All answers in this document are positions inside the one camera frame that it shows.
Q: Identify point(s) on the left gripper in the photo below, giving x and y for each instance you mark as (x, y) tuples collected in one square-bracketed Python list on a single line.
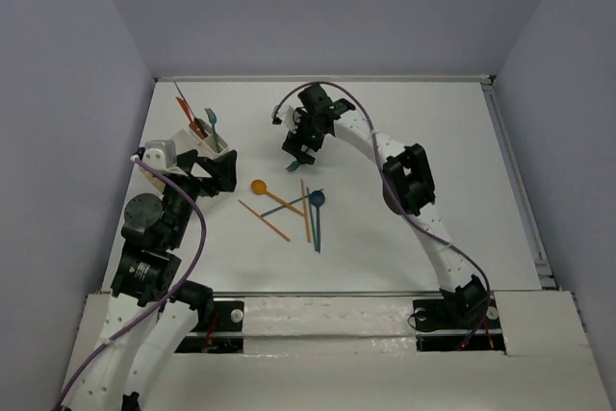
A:
[(198, 170)]

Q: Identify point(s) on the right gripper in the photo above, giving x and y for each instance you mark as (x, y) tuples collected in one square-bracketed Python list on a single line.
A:
[(295, 141)]

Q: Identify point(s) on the teal fork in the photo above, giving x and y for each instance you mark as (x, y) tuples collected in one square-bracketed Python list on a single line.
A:
[(213, 120), (293, 166)]

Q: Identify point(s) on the blue plastic spoon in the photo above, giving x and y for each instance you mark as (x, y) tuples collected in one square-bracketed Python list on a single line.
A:
[(318, 200)]

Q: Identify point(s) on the orange plastic knife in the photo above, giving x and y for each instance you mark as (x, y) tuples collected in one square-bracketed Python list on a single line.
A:
[(192, 123)]

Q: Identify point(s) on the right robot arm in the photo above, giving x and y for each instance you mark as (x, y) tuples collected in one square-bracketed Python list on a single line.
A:
[(316, 110)]

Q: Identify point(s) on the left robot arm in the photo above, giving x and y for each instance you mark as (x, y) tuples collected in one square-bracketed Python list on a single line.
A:
[(152, 306)]

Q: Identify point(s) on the white utensil caddy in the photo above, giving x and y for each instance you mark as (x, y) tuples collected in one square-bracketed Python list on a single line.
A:
[(186, 140)]

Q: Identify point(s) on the teal chopstick crossing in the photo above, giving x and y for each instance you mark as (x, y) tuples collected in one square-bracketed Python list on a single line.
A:
[(282, 207)]

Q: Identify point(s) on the orange chopstick left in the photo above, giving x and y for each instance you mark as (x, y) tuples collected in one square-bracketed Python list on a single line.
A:
[(271, 226)]

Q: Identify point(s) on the orange chopstick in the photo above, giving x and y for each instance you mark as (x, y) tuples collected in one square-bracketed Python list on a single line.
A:
[(271, 226), (305, 212)]

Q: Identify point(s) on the orange chopstick middle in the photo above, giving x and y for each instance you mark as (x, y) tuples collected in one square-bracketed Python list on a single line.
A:
[(305, 212)]

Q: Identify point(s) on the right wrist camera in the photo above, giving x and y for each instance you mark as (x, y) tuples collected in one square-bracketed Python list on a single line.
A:
[(284, 115)]

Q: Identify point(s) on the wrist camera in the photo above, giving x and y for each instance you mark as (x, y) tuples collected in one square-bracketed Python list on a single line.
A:
[(159, 155), (284, 115)]

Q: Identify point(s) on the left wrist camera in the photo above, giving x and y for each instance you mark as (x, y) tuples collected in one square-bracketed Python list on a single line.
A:
[(159, 155)]

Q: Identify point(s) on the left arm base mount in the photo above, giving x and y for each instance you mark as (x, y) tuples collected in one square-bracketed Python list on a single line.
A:
[(219, 330)]

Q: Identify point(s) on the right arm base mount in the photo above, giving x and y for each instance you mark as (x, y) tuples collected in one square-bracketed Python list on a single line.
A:
[(456, 322)]

